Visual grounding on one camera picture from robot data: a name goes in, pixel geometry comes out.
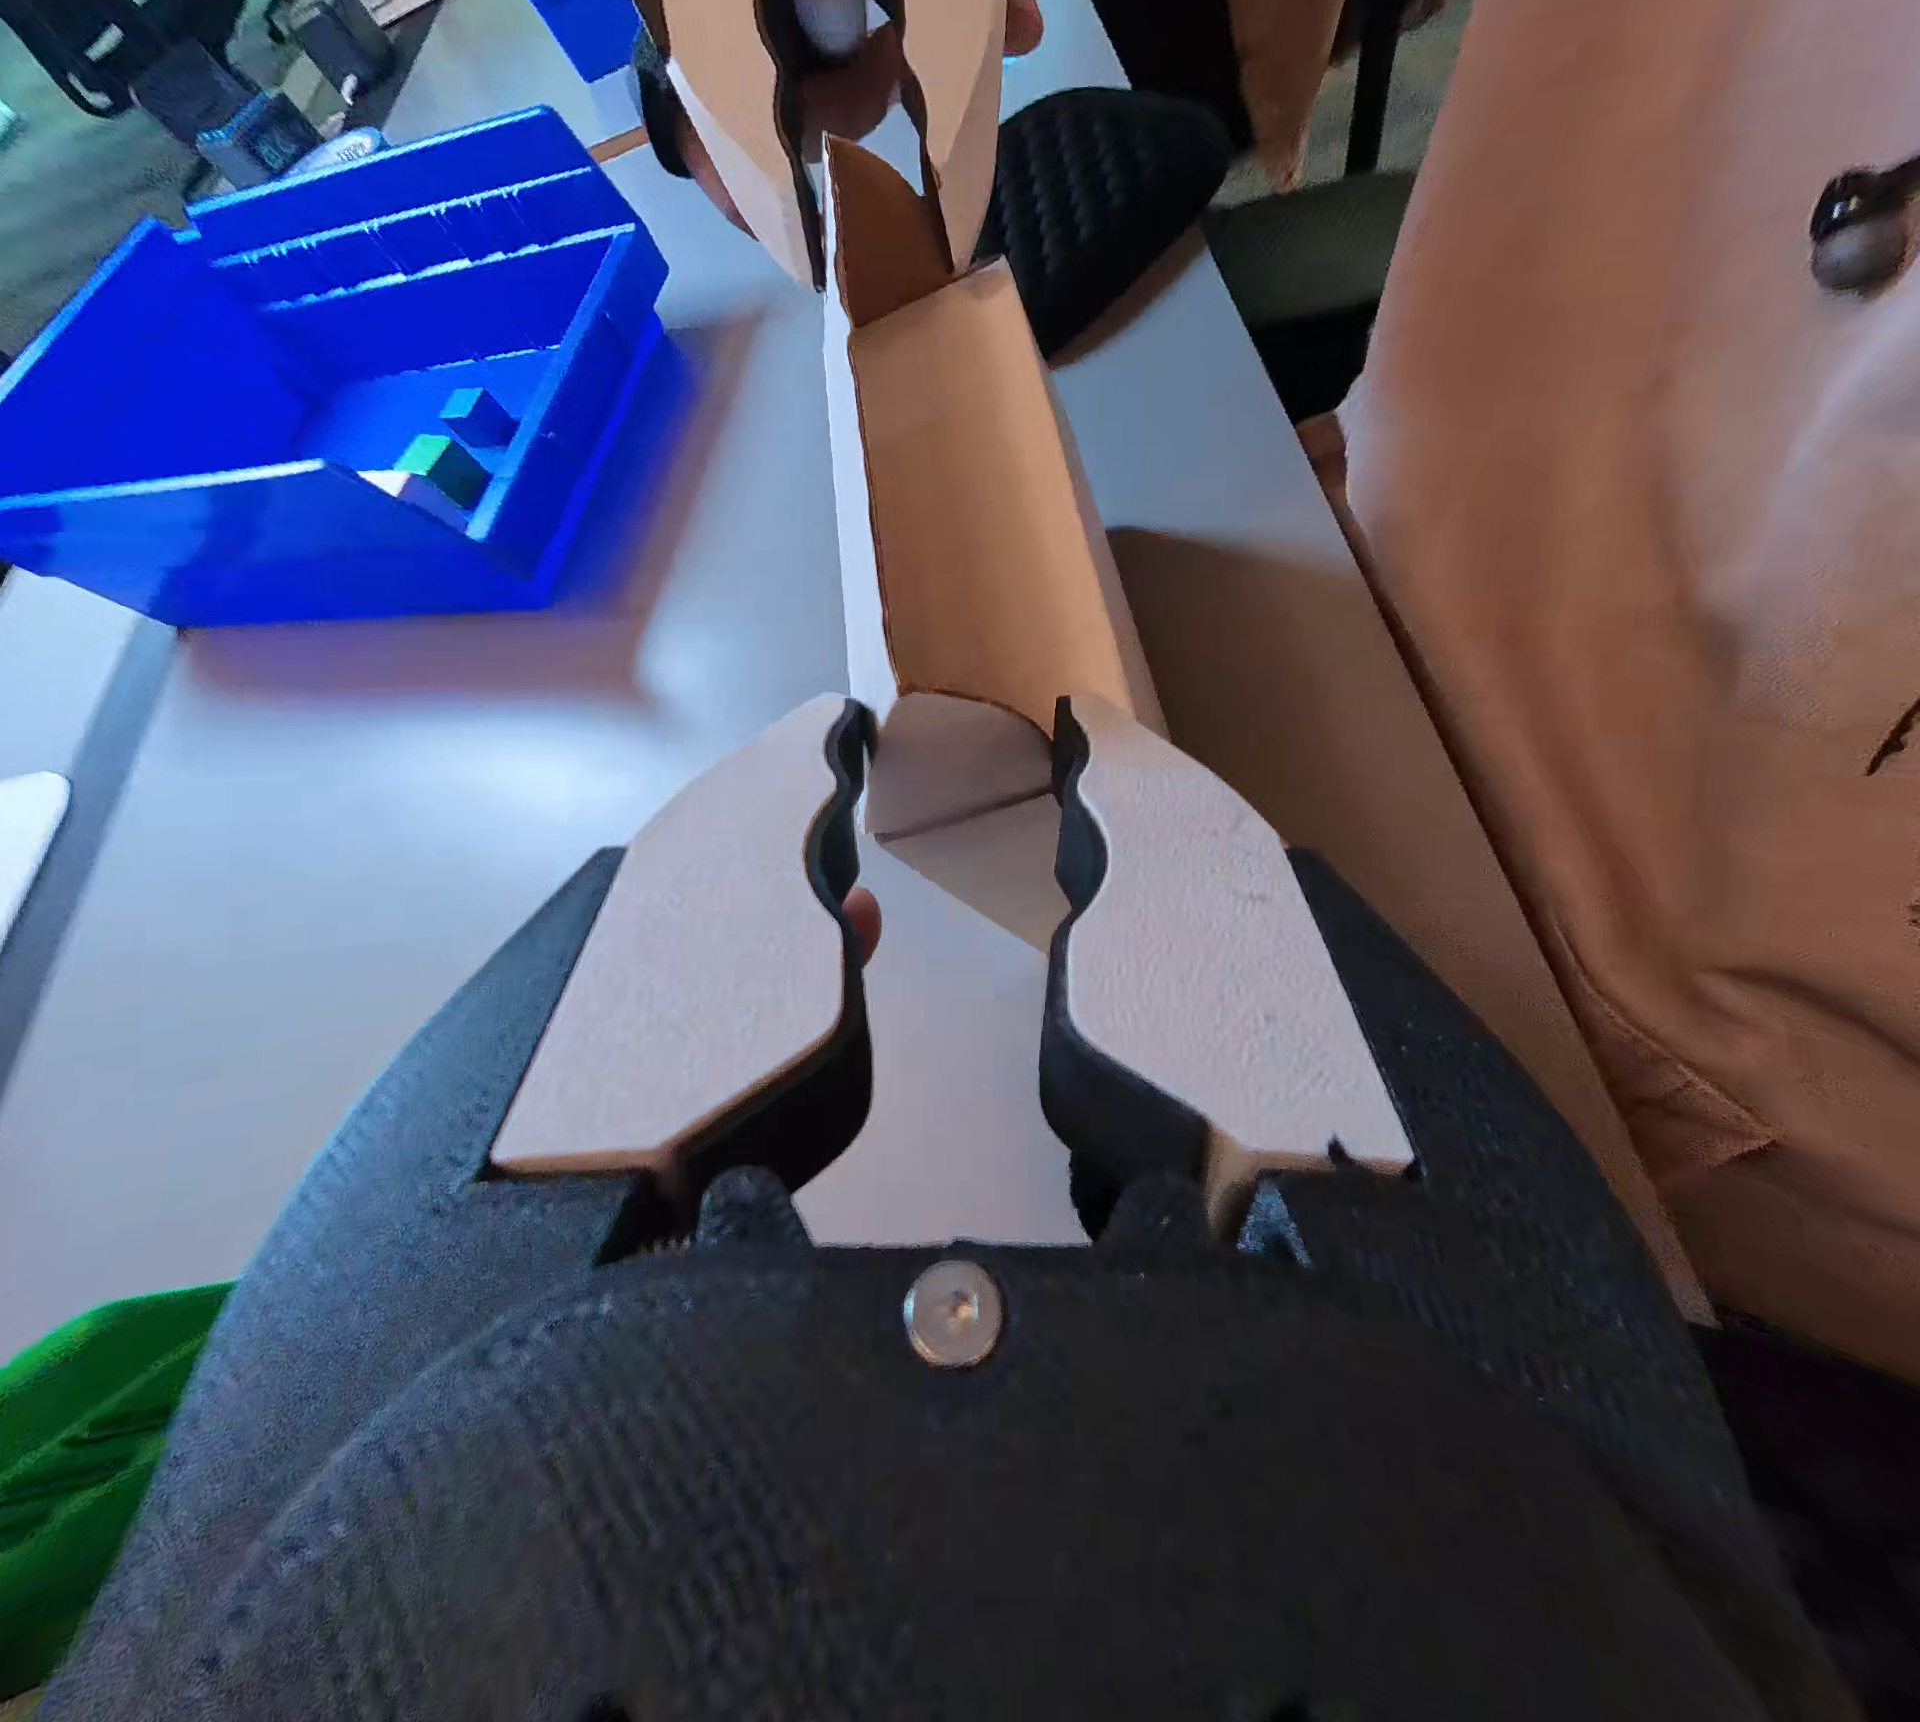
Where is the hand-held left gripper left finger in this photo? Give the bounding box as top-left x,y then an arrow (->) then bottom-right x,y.
488,694 -> 880,1182

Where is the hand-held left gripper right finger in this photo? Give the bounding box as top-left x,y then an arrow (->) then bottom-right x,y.
1038,696 -> 1420,1251

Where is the white cardboard box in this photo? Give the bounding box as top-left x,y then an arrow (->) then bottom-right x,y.
815,131 -> 1170,959

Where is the green cube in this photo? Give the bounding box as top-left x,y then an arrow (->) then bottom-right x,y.
392,432 -> 494,510

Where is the blue plastic divider bin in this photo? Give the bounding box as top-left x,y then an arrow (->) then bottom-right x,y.
0,106 -> 671,632

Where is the dark box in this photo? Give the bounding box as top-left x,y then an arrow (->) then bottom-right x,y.
281,0 -> 399,96
192,86 -> 330,186

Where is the dark grey chair seat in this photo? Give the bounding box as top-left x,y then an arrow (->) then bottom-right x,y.
1200,167 -> 1420,422

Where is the black office chair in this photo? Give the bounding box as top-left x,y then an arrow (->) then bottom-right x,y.
0,0 -> 250,122

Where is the green plastic bin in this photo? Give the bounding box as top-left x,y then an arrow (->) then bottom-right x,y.
0,1278 -> 233,1722

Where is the hoodie drawstring metal tip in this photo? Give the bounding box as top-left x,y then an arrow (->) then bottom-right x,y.
1805,154 -> 1920,295

